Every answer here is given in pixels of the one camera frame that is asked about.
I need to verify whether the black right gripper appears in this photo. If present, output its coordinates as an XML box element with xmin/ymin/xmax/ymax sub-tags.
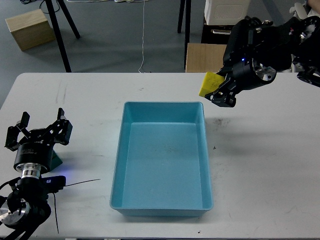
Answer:
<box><xmin>205</xmin><ymin>58</ymin><xmax>277</xmax><ymax>108</ymax></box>

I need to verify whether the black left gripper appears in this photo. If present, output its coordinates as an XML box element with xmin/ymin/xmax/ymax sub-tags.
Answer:
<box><xmin>5</xmin><ymin>107</ymin><xmax>73</xmax><ymax>173</ymax></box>

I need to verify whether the yellow block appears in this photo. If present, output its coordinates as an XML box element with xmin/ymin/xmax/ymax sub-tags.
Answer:
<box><xmin>198</xmin><ymin>72</ymin><xmax>225</xmax><ymax>97</ymax></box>

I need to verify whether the green block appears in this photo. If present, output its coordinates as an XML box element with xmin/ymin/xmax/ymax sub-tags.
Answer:
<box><xmin>50</xmin><ymin>150</ymin><xmax>63</xmax><ymax>171</ymax></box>

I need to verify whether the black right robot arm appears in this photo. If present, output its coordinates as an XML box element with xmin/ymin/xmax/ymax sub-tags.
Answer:
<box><xmin>199</xmin><ymin>16</ymin><xmax>320</xmax><ymax>108</ymax></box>

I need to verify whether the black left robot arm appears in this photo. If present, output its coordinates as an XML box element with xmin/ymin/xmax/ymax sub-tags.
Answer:
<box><xmin>0</xmin><ymin>108</ymin><xmax>73</xmax><ymax>240</ymax></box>

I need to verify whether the wooden box centre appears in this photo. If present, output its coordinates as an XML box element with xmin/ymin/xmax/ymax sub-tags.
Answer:
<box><xmin>185</xmin><ymin>43</ymin><xmax>227</xmax><ymax>73</ymax></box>

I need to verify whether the black drawer box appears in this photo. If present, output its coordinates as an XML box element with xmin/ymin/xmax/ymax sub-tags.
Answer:
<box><xmin>200</xmin><ymin>20</ymin><xmax>234</xmax><ymax>45</ymax></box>

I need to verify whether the white appliance box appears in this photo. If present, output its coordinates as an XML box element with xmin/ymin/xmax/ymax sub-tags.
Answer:
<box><xmin>204</xmin><ymin>0</ymin><xmax>251</xmax><ymax>26</ymax></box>

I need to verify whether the light wooden box left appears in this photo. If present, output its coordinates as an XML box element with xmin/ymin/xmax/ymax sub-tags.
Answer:
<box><xmin>5</xmin><ymin>9</ymin><xmax>56</xmax><ymax>51</ymax></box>

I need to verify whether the black table legs centre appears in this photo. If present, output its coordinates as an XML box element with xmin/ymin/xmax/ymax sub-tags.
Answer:
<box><xmin>177</xmin><ymin>0</ymin><xmax>192</xmax><ymax>69</ymax></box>

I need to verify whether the white office chair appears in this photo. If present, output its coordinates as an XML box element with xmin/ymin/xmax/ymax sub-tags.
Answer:
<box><xmin>289</xmin><ymin>2</ymin><xmax>308</xmax><ymax>20</ymax></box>

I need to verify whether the blue plastic bin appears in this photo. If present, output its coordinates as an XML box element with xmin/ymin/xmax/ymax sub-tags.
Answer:
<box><xmin>110</xmin><ymin>101</ymin><xmax>214</xmax><ymax>217</ymax></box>

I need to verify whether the seated person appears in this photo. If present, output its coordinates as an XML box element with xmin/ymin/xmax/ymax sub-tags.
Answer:
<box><xmin>306</xmin><ymin>0</ymin><xmax>320</xmax><ymax>16</ymax></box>

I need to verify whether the black tripod legs left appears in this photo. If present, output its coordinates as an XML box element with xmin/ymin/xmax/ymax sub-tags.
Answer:
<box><xmin>44</xmin><ymin>0</ymin><xmax>81</xmax><ymax>73</ymax></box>

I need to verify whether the thin black wire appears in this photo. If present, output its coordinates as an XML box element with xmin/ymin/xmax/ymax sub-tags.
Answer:
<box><xmin>51</xmin><ymin>178</ymin><xmax>102</xmax><ymax>235</ymax></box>

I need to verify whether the white cable on floor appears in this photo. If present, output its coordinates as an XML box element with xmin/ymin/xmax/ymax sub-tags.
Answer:
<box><xmin>137</xmin><ymin>0</ymin><xmax>147</xmax><ymax>74</ymax></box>

